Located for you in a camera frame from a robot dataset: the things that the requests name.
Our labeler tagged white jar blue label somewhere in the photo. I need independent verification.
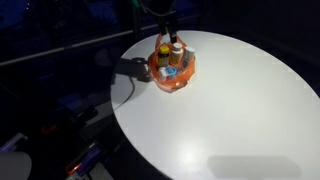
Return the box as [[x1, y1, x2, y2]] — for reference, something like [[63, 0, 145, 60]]
[[157, 64, 180, 81]]

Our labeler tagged grey metal rail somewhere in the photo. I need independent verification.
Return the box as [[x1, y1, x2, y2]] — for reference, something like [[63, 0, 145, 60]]
[[0, 23, 161, 67]]

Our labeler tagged orange pill bottle white lid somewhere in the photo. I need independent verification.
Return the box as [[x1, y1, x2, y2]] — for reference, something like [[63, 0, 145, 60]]
[[169, 42, 184, 66]]

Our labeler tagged orange handled clamp tool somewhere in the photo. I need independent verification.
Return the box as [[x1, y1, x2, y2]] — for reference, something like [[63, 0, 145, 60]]
[[64, 142, 102, 178]]

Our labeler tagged brown medicine bottle yellow lid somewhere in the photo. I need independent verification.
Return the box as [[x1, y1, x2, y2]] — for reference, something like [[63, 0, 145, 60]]
[[157, 44, 171, 68]]

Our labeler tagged orange plastic bag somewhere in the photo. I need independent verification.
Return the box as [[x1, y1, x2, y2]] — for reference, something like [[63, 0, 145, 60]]
[[147, 33, 197, 95]]

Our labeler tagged black cable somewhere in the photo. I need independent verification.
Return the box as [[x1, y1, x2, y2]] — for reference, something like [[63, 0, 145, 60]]
[[111, 73, 136, 112]]

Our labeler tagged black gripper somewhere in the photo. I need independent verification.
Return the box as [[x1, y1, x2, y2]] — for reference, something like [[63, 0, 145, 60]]
[[155, 10, 180, 45]]

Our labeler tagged light grey rounded object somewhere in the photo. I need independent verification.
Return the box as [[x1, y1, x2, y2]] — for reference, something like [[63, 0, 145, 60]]
[[0, 151, 33, 180]]

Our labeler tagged cream tube blue logo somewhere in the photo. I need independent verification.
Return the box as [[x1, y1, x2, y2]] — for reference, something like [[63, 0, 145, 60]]
[[181, 45, 196, 70]]

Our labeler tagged grey round disc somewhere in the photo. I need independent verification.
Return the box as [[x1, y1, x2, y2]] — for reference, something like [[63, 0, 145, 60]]
[[94, 47, 118, 69]]

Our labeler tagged dark vertical post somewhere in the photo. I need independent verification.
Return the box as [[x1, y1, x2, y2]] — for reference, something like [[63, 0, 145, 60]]
[[130, 0, 143, 44]]

